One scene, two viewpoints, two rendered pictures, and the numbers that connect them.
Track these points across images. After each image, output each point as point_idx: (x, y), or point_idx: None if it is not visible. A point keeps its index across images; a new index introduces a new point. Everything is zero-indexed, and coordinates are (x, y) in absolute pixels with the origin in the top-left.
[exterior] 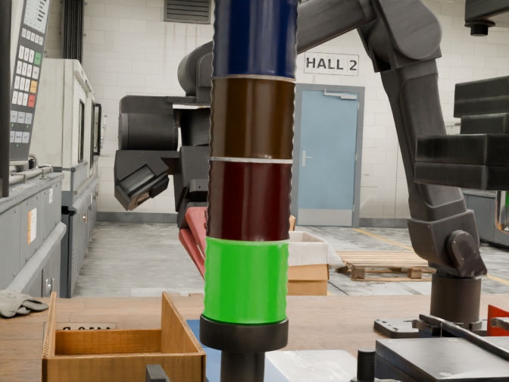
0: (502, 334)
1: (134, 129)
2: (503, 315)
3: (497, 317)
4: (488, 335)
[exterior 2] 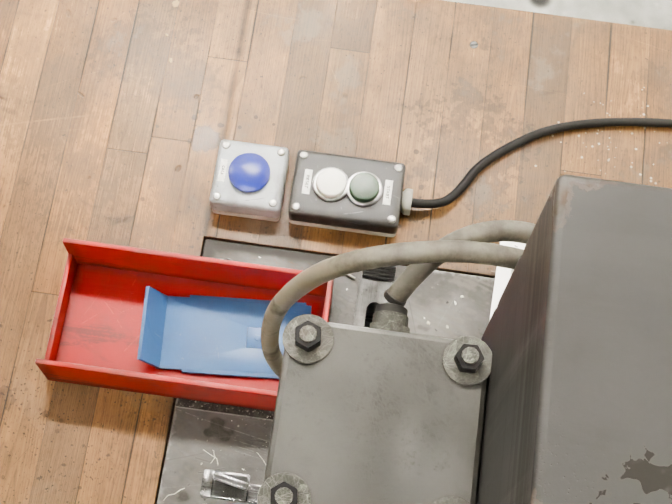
0: (77, 376)
1: None
2: (72, 370)
3: (60, 369)
4: (49, 374)
